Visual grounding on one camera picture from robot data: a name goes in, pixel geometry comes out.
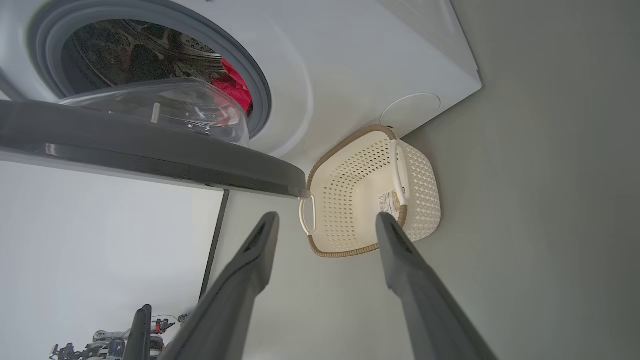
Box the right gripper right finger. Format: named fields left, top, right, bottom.
left=375, top=212, right=497, bottom=360

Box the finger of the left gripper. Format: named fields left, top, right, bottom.
left=122, top=307, right=146, bottom=360
left=142, top=304, right=153, bottom=360

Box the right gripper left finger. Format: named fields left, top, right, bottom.
left=160, top=211, right=280, bottom=360

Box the dark grey round glass door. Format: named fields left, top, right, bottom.
left=0, top=77, right=307, bottom=200

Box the red garment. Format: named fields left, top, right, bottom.
left=211, top=58, right=254, bottom=117

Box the paper label inside basket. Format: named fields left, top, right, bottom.
left=377, top=190, right=402, bottom=218

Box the cream perforated laundry basket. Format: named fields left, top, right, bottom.
left=299, top=125, right=442, bottom=259

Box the white front-load washing machine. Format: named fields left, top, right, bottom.
left=0, top=0, right=483, bottom=201

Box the cluttered robot equipment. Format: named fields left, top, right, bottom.
left=49, top=312, right=192, bottom=360

